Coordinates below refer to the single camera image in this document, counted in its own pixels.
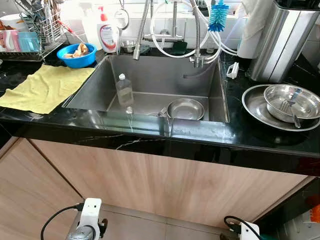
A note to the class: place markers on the round mesh strainer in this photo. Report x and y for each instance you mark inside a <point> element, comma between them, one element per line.
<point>121,20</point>

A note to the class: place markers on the wooden base cabinet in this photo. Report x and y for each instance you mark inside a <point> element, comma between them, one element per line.
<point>150,185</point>

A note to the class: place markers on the small clear cap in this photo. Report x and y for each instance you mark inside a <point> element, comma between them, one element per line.
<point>129,109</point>

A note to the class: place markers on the light blue cup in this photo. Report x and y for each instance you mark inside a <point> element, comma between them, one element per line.
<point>29,42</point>

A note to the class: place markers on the dark green sponge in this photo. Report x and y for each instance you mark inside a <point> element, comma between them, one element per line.
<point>180,47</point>

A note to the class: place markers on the pink cup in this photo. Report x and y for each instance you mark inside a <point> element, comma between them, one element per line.
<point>11,41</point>

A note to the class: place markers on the small white plastic clip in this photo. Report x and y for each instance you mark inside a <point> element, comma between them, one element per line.
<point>232,71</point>

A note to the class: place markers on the white hanging towel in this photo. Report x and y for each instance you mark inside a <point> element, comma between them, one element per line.
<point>255,25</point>

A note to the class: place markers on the chrome spring faucet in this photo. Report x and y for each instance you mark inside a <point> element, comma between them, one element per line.
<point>141,35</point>

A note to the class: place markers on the white soap pump bottle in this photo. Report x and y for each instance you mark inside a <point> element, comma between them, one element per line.
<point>107,37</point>

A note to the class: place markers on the brown food scraps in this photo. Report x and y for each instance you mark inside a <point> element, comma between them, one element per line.
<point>80,50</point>

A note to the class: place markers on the large steel plate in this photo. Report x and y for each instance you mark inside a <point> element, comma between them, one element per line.
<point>255,107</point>

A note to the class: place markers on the white spray bottle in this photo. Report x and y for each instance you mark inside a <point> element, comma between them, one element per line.
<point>90,27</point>

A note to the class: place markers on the brushed steel appliance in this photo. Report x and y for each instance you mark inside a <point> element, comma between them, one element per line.
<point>280,45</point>

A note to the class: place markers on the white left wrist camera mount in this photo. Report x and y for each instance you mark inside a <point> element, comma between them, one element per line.
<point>90,210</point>

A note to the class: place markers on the deep steel bowl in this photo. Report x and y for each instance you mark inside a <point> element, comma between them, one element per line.
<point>300,97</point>

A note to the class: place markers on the stainless steel sink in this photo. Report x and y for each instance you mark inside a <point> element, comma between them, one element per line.
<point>160,75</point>

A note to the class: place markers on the clear plastic bottle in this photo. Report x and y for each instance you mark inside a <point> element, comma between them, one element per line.
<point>124,92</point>

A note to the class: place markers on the blue plastic bowl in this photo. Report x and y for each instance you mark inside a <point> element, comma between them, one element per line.
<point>85,61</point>

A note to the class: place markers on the steel fork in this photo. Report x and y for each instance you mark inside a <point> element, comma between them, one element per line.
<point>295,119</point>

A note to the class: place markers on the small steel cup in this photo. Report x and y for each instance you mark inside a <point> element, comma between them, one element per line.
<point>128,46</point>

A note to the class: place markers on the orange plastic thing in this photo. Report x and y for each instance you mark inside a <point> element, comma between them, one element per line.
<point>315,212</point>

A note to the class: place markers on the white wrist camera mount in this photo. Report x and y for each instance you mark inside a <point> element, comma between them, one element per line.
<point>90,210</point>
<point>250,231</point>

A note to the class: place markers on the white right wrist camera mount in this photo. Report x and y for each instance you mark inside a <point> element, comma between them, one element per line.
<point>250,231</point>

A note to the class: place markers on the blue bottle brush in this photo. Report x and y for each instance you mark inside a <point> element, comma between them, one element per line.
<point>218,17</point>

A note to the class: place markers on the yellow cloth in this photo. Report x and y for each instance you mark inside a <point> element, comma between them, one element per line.
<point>45,87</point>

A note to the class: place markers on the shallow steel bowl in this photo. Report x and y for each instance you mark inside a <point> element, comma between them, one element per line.
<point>186,110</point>

